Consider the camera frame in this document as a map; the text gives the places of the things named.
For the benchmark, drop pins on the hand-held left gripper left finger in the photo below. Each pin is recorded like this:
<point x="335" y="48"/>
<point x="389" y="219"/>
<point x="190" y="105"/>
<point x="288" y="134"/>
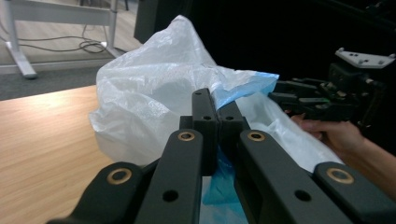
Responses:
<point x="205" y="124"/>

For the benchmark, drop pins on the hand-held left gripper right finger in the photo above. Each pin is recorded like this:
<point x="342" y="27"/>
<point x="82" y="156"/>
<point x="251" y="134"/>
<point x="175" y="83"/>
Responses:
<point x="232" y="124"/>

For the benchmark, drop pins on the white plastic bag blue edge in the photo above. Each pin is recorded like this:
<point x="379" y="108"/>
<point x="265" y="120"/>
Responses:
<point x="149" y="102"/>

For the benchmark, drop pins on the white frame desk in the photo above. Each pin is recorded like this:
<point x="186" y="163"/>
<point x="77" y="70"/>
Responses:
<point x="56" y="14"/>

